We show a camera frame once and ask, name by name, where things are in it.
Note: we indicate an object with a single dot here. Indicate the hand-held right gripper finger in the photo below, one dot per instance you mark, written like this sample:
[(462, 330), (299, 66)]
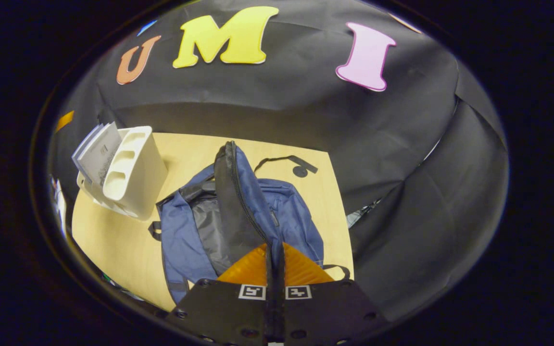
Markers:
[(280, 312), (270, 312)]

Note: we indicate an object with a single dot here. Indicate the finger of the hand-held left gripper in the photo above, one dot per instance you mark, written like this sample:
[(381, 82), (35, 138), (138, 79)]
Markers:
[(65, 120)]

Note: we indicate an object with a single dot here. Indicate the white book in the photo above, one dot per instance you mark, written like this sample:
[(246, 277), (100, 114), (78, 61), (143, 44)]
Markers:
[(101, 163)]

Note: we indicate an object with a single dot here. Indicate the white bookshelf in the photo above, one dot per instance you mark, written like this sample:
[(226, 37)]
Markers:
[(144, 182)]

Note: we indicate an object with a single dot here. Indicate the blue schoolbag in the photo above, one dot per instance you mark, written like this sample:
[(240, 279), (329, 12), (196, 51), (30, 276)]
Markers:
[(181, 230)]

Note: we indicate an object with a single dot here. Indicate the white printed packaging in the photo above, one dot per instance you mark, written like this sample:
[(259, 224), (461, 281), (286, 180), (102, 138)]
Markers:
[(59, 206)]

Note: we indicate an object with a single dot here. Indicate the black backdrop cloth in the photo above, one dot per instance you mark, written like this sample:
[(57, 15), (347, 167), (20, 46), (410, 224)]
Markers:
[(306, 115)]

